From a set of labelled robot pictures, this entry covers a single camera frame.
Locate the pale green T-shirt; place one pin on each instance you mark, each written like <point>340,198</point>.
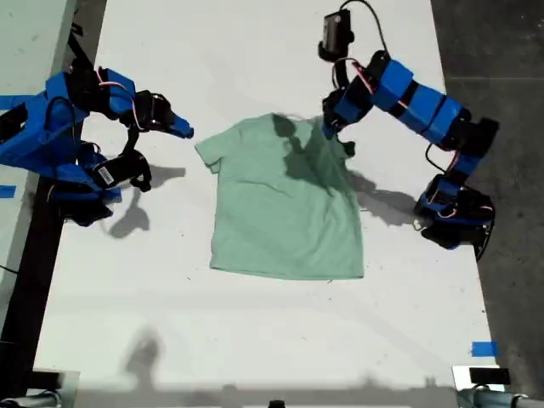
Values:
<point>280,212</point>

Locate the black round object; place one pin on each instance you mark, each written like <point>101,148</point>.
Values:
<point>276,404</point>

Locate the short blue tape strip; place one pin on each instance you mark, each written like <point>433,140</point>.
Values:
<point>7,191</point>
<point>484,349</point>

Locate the black camera box with label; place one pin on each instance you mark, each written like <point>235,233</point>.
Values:
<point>117,170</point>

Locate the pale side table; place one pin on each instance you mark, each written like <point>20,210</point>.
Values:
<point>25,42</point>

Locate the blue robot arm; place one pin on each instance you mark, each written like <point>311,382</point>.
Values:
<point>34,127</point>
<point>425,106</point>

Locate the grey tube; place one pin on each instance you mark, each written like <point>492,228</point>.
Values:
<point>497,399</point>
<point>30,401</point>

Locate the small black box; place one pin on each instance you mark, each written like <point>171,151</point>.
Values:
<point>489,375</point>
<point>44,379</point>

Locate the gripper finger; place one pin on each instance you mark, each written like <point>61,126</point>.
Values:
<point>348,149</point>
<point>331,128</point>

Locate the black camera stalk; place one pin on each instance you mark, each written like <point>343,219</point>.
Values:
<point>338,70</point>
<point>132,140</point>

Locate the long blue tape strip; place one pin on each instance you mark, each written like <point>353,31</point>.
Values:
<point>13,102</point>

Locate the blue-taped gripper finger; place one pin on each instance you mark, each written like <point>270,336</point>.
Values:
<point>183,134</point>
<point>180,121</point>

